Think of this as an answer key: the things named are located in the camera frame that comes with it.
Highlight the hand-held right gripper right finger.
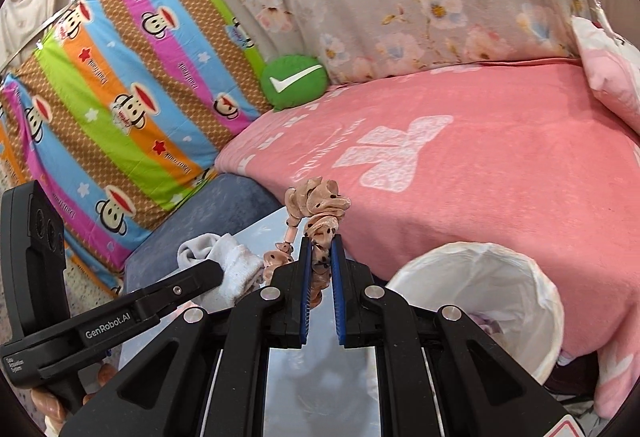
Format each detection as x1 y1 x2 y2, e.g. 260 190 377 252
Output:
330 236 567 437

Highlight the striped monkey-print sheet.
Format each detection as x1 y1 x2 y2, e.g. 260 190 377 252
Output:
0 0 274 299

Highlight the pink pillow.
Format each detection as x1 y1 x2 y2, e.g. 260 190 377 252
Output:
570 14 640 138

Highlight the light blue palm-print tablecloth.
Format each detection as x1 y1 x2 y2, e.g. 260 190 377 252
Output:
107 207 386 437

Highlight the white-lined trash bin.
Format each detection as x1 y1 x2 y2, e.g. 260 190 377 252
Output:
385 242 565 385

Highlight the person's left hand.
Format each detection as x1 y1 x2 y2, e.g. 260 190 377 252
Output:
30 362 119 436

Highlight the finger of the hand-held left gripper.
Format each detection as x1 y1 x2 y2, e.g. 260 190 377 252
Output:
136 261 226 319

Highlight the grey-white sock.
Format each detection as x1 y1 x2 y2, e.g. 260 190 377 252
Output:
176 232 265 311

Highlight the green pillow with white tick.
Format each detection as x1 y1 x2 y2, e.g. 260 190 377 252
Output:
259 55 329 112

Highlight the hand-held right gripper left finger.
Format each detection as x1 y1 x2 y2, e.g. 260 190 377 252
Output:
97 237 315 437

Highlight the pink blanket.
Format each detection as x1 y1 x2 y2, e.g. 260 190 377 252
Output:
214 58 640 419

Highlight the blue-grey cushion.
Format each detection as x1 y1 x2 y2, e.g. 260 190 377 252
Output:
122 172 284 299

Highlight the beige spotted scrunchie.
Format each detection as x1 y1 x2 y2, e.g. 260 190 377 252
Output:
262 177 352 310

